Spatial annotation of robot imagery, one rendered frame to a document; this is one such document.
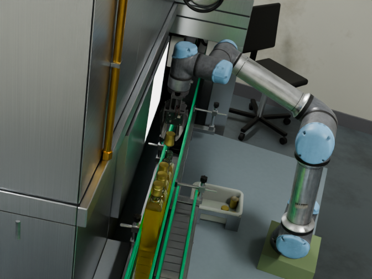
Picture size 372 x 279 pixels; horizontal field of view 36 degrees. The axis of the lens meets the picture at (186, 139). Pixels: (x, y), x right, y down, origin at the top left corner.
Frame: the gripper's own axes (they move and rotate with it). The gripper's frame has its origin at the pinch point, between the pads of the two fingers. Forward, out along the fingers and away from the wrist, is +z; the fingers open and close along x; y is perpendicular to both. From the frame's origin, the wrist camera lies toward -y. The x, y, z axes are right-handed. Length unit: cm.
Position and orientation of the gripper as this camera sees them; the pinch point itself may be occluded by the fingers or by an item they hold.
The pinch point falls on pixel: (170, 135)
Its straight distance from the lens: 199.5
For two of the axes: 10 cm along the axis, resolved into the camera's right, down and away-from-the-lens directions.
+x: 9.8, 1.8, 0.2
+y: -0.8, 5.2, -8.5
